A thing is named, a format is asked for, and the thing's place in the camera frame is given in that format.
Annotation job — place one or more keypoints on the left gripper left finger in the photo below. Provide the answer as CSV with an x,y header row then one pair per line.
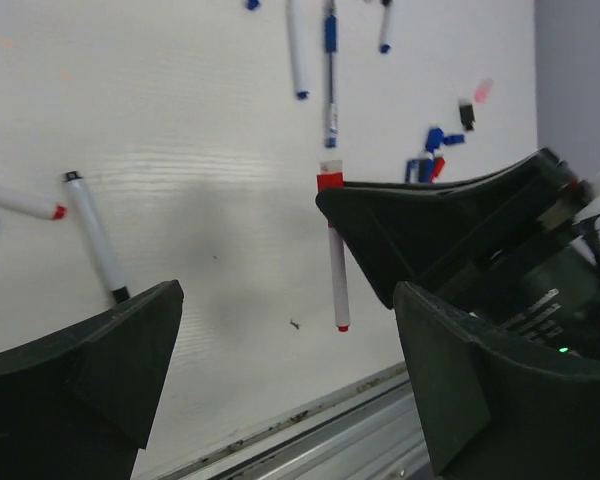
x,y
80,403

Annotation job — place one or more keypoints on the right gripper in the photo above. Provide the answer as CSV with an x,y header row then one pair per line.
x,y
507,246

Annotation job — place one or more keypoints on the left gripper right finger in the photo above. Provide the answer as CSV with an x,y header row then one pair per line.
x,y
493,405

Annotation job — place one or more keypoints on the blue ballpoint pen cap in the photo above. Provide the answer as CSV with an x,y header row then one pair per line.
x,y
419,170

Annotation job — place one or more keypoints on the red marker cap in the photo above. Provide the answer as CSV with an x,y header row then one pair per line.
x,y
437,165

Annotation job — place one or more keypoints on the red ballpoint pen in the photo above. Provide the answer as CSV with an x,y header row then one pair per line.
x,y
331,176

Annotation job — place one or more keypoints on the blue marker cap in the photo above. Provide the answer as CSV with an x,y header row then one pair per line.
x,y
434,140
454,139

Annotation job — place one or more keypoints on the black marker cap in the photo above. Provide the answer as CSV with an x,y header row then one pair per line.
x,y
467,115

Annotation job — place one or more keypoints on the pink highlighter cap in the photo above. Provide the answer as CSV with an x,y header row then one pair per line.
x,y
483,90

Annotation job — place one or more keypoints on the red capped whiteboard marker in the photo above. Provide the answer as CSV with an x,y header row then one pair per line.
x,y
30,204

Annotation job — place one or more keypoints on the blue ballpoint pen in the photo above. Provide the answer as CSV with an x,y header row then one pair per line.
x,y
330,47

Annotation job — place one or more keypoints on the blue capped whiteboard marker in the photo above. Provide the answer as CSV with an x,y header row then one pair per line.
x,y
296,49
385,42

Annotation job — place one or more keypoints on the black tipped marker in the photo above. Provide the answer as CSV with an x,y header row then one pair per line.
x,y
101,249

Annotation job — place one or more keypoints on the aluminium rail frame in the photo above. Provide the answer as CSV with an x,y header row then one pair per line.
x,y
367,430

